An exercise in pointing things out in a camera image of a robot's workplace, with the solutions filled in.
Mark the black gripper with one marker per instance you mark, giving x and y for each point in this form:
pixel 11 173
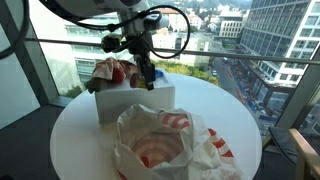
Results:
pixel 140 46

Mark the dark red toy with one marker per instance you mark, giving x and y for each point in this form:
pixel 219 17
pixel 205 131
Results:
pixel 134 80

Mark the blue soft object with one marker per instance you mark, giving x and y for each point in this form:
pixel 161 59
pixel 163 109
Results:
pixel 159 74

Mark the red round toy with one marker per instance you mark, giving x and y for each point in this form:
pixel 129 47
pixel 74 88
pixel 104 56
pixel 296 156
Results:
pixel 118 76

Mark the dark green plush toy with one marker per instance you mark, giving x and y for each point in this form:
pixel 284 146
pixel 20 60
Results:
pixel 94 86

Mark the white red plastic shopping bag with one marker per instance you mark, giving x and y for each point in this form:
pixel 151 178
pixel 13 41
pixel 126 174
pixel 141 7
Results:
pixel 200 156

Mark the white plastic basket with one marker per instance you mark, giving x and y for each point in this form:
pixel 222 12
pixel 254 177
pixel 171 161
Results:
pixel 133 101

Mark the grey horizontal window railing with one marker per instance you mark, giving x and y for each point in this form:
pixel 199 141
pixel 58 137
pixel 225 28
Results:
pixel 233 55

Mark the wooden chair with dark seat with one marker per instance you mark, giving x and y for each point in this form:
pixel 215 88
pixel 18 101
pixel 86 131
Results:
pixel 305 156

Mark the wrist camera with tan mount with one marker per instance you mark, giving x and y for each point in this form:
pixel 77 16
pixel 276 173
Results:
pixel 111 43

